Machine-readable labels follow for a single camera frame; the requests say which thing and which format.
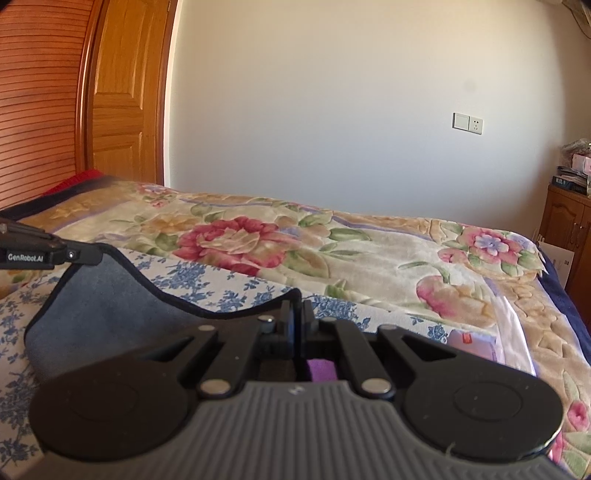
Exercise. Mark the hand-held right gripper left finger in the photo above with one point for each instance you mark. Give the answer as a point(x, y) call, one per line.
point(286, 332)

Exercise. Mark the red pillow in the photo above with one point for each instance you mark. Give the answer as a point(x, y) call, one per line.
point(76, 181)

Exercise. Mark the floral plush blanket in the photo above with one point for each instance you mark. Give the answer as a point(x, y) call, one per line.
point(369, 267)

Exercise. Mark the white flat cardboard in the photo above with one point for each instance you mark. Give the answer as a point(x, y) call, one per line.
point(556, 261)

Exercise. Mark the grey-blue towel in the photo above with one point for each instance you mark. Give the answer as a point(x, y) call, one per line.
point(111, 304)

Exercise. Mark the pink box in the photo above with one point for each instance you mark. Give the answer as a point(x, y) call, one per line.
point(581, 162)

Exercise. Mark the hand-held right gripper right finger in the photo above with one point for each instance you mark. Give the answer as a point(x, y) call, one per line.
point(308, 330)

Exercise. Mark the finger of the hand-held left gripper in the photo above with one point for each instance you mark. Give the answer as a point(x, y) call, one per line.
point(83, 254)

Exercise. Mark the purple cloth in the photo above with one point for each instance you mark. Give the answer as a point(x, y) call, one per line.
point(322, 370)

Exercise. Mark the wooden panel door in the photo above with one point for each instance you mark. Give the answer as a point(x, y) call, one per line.
point(124, 92)

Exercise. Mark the blue floral white sheet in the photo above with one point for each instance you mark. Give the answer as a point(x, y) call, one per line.
point(194, 279)

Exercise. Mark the white wall switch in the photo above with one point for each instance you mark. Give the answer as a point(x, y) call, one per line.
point(461, 122)

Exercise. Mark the clear plastic bag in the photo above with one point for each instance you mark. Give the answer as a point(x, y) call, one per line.
point(512, 332)

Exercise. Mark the wooden cabinet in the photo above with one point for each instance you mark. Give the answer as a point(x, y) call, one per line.
point(565, 221)

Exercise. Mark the pale pink packet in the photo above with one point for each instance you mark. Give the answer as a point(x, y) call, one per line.
point(471, 345)

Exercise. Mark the stack of books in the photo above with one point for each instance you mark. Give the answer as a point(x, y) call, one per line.
point(572, 180)

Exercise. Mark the white wall socket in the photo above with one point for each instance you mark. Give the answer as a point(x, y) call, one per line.
point(475, 125)

